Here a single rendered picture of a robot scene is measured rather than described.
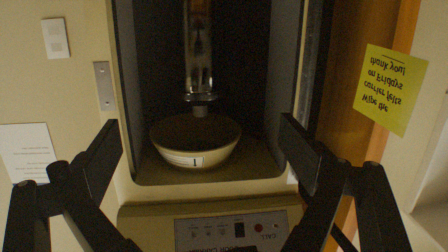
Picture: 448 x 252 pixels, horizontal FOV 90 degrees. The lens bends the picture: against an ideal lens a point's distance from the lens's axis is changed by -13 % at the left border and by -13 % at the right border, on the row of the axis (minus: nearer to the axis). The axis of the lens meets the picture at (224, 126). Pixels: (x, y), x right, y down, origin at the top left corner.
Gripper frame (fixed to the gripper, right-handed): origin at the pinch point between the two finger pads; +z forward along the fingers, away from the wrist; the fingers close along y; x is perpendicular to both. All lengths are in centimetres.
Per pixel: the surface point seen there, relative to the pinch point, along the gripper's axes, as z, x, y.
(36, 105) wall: 61, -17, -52
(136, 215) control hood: 15.1, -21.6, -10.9
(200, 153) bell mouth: 18.7, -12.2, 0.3
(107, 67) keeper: 17.4, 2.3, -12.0
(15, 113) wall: 60, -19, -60
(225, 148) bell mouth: 20.4, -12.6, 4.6
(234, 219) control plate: 13.8, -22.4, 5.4
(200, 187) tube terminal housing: 17.5, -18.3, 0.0
